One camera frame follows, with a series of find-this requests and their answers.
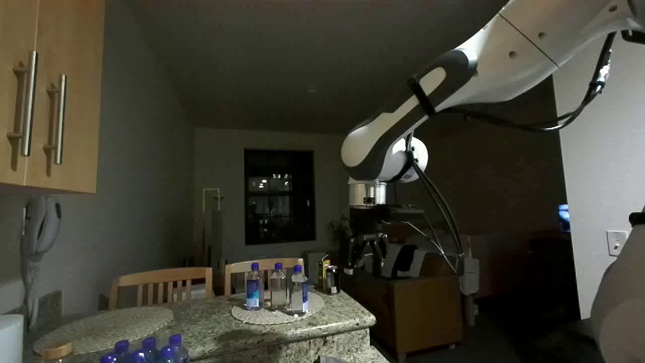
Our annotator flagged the round wooden lid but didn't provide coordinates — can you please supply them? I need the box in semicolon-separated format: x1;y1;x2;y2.
40;340;75;363

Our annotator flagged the white standing frame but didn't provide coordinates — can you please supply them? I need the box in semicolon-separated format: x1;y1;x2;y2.
200;186;228;270

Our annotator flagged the thin black forearm strap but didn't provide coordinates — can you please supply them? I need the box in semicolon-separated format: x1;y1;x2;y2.
408;76;440;117

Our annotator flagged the brown wooden sideboard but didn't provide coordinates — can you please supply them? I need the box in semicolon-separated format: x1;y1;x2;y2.
345;267;467;359

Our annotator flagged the large round woven placemat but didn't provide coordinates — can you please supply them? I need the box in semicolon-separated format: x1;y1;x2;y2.
33;304;177;356

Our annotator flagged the narrow wooden slatted chair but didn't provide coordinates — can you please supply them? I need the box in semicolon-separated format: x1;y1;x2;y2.
222;256;307;298

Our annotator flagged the small brass dispenser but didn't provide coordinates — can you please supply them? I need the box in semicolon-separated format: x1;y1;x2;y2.
319;251;340;297

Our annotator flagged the white cylinder container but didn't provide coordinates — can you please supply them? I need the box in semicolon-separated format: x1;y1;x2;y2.
0;313;26;363

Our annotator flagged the clear water bottle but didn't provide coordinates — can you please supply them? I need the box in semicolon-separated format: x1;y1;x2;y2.
268;260;290;310

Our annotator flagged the water bottle blue label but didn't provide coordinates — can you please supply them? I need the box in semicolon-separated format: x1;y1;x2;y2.
286;262;313;319
241;260;266;310

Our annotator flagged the metal cabinet bar handle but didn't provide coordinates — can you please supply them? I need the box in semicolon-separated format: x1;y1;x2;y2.
43;72;68;167
5;48;43;159

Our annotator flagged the wide wooden slatted chair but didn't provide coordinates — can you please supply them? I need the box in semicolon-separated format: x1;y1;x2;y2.
106;263;215;313

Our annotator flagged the small white appliance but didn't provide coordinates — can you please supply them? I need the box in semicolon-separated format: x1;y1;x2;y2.
459;251;483;298

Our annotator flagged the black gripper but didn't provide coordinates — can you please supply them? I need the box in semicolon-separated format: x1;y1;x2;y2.
345;204;398;276

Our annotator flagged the light wooden wall cabinet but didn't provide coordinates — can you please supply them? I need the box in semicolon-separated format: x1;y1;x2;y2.
0;0;106;196

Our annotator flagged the dark window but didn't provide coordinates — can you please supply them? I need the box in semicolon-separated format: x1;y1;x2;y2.
241;146;319;245

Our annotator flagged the white light switch plate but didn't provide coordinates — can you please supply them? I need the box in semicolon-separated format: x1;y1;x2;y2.
605;228;629;258

